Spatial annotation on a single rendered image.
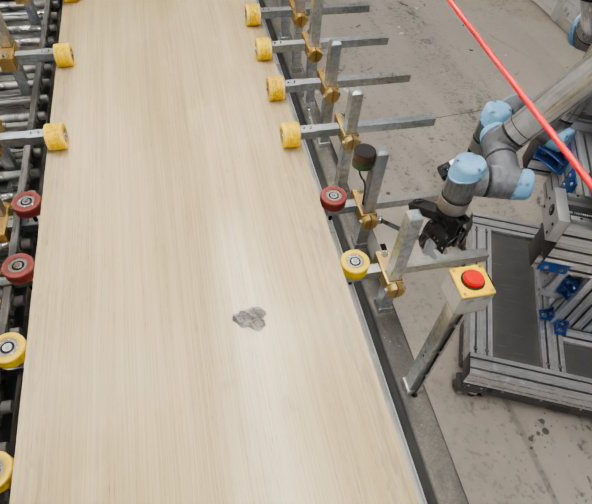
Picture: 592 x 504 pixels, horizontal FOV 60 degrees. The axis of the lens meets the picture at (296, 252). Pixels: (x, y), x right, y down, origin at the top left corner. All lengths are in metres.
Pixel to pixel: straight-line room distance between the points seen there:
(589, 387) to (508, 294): 0.47
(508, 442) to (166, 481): 1.51
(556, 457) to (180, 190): 1.75
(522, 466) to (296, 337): 1.29
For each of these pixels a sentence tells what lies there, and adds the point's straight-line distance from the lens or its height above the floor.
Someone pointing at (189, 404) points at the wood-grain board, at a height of 0.90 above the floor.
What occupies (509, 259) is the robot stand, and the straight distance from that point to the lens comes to 2.53.
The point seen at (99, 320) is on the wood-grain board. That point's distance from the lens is 1.37.
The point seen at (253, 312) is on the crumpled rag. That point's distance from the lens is 1.31.
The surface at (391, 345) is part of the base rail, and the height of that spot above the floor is 0.70.
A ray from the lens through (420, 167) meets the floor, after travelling 3.11.
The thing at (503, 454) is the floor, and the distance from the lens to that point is 2.31.
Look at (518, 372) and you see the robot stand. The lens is 2.20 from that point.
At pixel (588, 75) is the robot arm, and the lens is 1.30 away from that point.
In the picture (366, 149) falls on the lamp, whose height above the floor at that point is 1.11.
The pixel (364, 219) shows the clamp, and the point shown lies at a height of 0.86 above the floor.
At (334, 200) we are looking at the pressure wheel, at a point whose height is 0.90.
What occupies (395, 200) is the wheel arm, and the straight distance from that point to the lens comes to 1.66.
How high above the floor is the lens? 2.04
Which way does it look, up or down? 53 degrees down
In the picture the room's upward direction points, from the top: 5 degrees clockwise
